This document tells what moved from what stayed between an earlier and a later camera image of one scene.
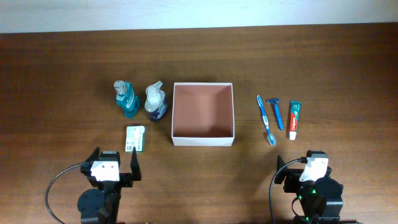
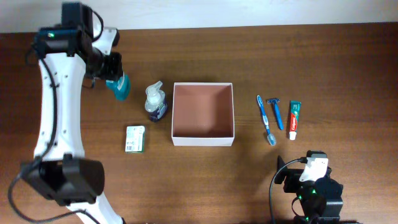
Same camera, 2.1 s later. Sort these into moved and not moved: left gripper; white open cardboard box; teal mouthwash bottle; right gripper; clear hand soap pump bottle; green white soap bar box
Moved: teal mouthwash bottle; left gripper
Not moved: white open cardboard box; right gripper; clear hand soap pump bottle; green white soap bar box
